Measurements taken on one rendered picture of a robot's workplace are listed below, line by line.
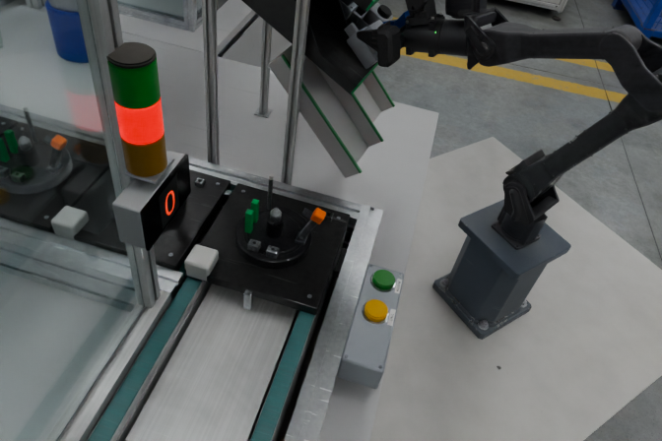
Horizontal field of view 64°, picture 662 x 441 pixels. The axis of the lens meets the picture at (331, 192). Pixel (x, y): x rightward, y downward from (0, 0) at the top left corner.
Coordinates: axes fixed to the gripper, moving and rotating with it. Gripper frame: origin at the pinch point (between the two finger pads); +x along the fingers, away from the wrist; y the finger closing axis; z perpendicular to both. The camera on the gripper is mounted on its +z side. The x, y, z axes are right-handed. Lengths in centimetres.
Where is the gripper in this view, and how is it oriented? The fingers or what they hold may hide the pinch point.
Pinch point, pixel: (380, 31)
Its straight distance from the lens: 100.6
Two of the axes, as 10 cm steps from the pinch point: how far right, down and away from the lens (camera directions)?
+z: -0.8, -8.5, -5.2
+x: -8.5, -2.1, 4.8
